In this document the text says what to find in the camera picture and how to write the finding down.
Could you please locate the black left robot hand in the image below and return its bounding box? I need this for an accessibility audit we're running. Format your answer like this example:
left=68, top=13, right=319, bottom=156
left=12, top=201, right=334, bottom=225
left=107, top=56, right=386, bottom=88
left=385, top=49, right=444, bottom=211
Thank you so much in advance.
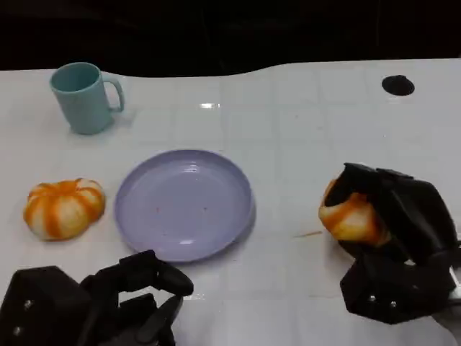
left=0, top=249, right=194, bottom=346

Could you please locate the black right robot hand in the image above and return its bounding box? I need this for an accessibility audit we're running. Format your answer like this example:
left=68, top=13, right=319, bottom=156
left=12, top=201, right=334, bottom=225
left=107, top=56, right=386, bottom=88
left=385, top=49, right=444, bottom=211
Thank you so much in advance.
left=326, top=161, right=460, bottom=325

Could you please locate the lilac plate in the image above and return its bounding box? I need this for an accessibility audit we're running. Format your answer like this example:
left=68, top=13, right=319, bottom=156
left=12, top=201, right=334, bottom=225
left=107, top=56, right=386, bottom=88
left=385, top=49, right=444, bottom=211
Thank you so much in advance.
left=114, top=148, right=256, bottom=264

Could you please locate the black table cable grommet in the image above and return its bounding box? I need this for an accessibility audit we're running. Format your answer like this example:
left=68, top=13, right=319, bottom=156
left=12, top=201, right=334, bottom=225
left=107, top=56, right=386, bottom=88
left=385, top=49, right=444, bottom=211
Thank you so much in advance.
left=381, top=75, right=415, bottom=97

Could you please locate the pale green mug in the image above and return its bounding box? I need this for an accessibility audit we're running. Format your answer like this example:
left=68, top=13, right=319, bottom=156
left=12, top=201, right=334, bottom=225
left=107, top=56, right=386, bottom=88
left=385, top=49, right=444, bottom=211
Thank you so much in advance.
left=49, top=62, right=126, bottom=136

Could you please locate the orange white toy bread roll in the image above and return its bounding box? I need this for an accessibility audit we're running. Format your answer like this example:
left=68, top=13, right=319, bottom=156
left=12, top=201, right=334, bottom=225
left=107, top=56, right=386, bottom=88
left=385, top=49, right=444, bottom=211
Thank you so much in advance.
left=318, top=178, right=392, bottom=248
left=23, top=177, right=107, bottom=241

